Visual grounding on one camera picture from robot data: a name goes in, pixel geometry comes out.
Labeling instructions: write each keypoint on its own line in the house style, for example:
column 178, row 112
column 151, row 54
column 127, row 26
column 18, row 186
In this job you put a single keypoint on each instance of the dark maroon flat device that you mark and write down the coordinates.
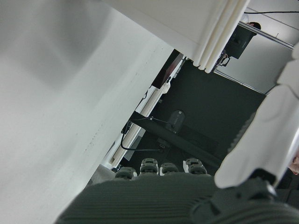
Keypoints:
column 165, row 70

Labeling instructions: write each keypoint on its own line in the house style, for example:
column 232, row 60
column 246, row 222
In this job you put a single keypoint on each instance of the black Huawei monitor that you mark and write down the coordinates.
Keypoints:
column 210, row 105

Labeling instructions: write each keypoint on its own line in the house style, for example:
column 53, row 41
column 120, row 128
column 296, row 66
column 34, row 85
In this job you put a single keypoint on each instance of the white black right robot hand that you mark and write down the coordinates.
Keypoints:
column 151, row 203

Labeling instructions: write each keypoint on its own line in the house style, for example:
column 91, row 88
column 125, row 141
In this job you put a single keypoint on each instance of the black monitor stand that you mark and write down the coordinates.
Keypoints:
column 187, row 142

